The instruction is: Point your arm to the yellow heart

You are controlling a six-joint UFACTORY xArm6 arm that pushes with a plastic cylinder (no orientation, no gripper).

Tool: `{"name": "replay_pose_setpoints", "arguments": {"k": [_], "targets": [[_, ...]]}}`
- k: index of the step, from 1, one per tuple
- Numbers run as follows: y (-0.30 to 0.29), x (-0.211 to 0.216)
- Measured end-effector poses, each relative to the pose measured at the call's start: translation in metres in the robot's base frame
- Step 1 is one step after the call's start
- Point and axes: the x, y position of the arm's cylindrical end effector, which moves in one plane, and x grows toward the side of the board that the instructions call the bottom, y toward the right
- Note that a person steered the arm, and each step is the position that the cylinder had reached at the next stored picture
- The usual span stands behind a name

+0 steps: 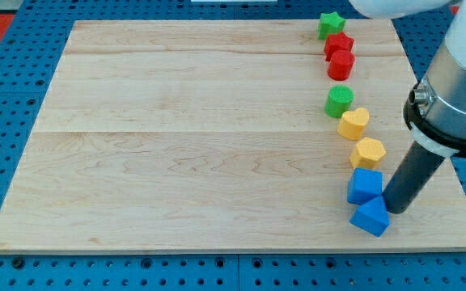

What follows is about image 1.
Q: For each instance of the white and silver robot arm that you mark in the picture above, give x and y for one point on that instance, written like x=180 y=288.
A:
x=435 y=111

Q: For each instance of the yellow heart block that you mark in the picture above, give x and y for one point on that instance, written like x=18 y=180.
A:
x=353 y=123

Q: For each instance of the light wooden board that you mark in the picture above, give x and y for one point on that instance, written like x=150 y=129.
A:
x=173 y=137

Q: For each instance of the green cylinder block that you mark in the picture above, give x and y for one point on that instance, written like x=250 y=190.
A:
x=338 y=101

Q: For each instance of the yellow hexagon block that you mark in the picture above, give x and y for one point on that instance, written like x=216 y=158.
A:
x=368 y=153

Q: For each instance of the blue cube block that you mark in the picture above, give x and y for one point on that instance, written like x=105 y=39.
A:
x=364 y=185

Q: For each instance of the red cylinder block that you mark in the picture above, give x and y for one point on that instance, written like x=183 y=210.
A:
x=341 y=64

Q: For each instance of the red star block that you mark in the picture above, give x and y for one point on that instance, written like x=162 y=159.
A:
x=335 y=42

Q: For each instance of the blue triangle block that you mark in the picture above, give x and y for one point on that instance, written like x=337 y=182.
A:
x=372 y=217

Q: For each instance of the green star block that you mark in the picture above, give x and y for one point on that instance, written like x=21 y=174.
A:
x=330 y=23

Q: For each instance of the dark grey cylindrical pointer tool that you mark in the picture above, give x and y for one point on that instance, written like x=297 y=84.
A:
x=414 y=171

